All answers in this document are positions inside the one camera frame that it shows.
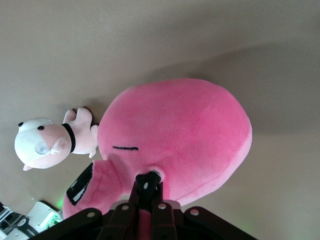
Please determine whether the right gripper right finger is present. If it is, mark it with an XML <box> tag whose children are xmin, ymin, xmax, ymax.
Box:
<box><xmin>147</xmin><ymin>172</ymin><xmax>259</xmax><ymax>240</ymax></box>

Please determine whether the pale pink white puppy plush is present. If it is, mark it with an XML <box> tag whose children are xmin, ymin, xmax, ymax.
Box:
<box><xmin>14</xmin><ymin>106</ymin><xmax>100</xmax><ymax>172</ymax></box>

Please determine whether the round hot pink plush toy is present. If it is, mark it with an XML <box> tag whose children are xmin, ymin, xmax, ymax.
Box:
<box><xmin>62</xmin><ymin>78</ymin><xmax>253</xmax><ymax>240</ymax></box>

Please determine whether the brown table cover sheet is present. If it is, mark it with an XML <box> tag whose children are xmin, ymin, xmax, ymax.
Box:
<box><xmin>0</xmin><ymin>0</ymin><xmax>320</xmax><ymax>240</ymax></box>

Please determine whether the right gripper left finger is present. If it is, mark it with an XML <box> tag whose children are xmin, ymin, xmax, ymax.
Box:
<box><xmin>32</xmin><ymin>174</ymin><xmax>151</xmax><ymax>240</ymax></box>

